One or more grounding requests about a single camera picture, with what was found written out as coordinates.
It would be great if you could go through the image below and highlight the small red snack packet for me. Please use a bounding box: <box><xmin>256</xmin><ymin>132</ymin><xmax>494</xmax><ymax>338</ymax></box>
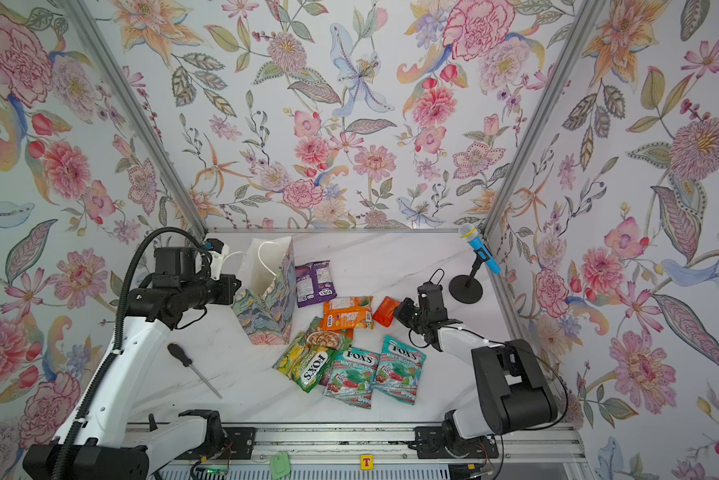
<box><xmin>373</xmin><ymin>296</ymin><xmax>401</xmax><ymax>328</ymax></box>

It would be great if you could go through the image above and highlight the orange snack packet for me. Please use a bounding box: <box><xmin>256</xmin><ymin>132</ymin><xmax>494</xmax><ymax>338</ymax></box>
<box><xmin>320</xmin><ymin>296</ymin><xmax>373</xmax><ymax>331</ymax></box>

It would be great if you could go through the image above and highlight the green noodle snack packet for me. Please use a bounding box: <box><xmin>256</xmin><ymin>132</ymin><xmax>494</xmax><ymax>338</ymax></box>
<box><xmin>305</xmin><ymin>317</ymin><xmax>353</xmax><ymax>351</ymax></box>

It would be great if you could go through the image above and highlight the floral white paper bag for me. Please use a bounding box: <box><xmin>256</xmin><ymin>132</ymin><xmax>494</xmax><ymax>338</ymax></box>
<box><xmin>232</xmin><ymin>236</ymin><xmax>296</xmax><ymax>346</ymax></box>

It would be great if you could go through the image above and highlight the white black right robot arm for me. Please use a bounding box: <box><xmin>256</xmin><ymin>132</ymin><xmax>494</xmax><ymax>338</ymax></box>
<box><xmin>393</xmin><ymin>281</ymin><xmax>561</xmax><ymax>456</ymax></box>

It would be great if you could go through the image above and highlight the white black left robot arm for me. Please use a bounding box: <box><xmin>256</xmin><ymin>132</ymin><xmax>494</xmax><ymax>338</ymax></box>
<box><xmin>23</xmin><ymin>227</ymin><xmax>241</xmax><ymax>479</ymax></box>

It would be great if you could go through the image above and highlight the green Fox's candy bag right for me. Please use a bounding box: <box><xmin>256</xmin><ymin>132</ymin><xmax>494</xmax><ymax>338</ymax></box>
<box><xmin>373</xmin><ymin>335</ymin><xmax>427</xmax><ymax>405</ymax></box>

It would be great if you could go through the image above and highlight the green Fox's candy bag middle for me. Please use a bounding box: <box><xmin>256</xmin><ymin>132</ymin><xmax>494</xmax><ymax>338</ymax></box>
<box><xmin>323</xmin><ymin>347</ymin><xmax>379</xmax><ymax>409</ymax></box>

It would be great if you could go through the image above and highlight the yellow green Fox's candy bag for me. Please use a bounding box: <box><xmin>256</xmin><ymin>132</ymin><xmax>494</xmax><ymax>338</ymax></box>
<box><xmin>289</xmin><ymin>346</ymin><xmax>336</xmax><ymax>393</ymax></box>

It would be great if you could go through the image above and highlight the lime green candy bag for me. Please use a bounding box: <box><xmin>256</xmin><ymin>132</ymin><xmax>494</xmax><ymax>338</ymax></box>
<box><xmin>272</xmin><ymin>331</ymin><xmax>309</xmax><ymax>378</ymax></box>

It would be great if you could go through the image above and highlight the blue microphone on black stand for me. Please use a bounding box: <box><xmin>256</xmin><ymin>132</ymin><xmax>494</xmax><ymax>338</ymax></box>
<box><xmin>449</xmin><ymin>223</ymin><xmax>501</xmax><ymax>305</ymax></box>

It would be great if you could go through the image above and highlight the purple snack packet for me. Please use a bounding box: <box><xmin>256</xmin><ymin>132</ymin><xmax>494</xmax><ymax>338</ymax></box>
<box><xmin>295</xmin><ymin>260</ymin><xmax>337</xmax><ymax>308</ymax></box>

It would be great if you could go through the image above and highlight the yellow T label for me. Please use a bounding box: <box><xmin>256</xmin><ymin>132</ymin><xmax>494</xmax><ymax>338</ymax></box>
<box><xmin>361</xmin><ymin>454</ymin><xmax>375</xmax><ymax>471</ymax></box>

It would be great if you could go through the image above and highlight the green tag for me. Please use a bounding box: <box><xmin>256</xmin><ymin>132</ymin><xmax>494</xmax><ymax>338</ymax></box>
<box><xmin>269</xmin><ymin>451</ymin><xmax>291</xmax><ymax>480</ymax></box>

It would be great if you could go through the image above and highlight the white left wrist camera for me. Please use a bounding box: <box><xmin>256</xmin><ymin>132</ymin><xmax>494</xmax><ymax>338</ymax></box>
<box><xmin>205</xmin><ymin>238</ymin><xmax>230</xmax><ymax>281</ymax></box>

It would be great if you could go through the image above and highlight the black handled screwdriver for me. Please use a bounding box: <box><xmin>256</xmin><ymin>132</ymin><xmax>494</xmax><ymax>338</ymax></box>
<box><xmin>167</xmin><ymin>343</ymin><xmax>222</xmax><ymax>399</ymax></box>

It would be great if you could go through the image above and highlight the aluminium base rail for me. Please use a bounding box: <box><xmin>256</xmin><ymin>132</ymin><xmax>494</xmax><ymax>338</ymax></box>
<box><xmin>70</xmin><ymin>421</ymin><xmax>589</xmax><ymax>466</ymax></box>

